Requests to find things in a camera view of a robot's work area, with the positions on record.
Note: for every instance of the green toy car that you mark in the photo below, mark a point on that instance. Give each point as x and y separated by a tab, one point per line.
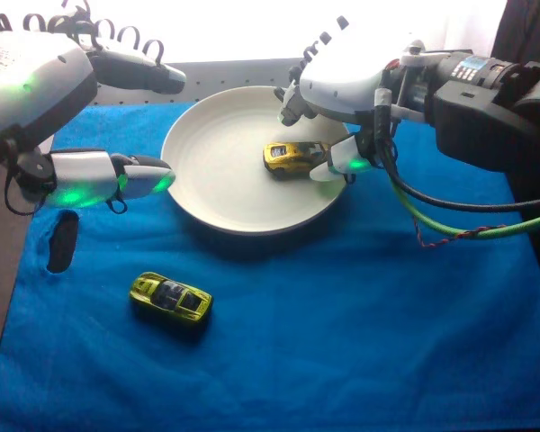
171	294

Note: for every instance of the white round plate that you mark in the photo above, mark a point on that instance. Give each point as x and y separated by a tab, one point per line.
220	166

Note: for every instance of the blue cloth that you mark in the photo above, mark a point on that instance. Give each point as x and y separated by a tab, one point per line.
297	342

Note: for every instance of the perforated metal board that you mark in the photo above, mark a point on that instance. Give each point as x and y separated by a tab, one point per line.
234	74

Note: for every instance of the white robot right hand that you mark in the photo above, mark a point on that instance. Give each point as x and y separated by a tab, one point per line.
342	76

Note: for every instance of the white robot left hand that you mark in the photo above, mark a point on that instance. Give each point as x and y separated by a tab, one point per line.
31	85

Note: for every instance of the yellow toy car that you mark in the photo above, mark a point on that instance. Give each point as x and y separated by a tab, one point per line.
288	157

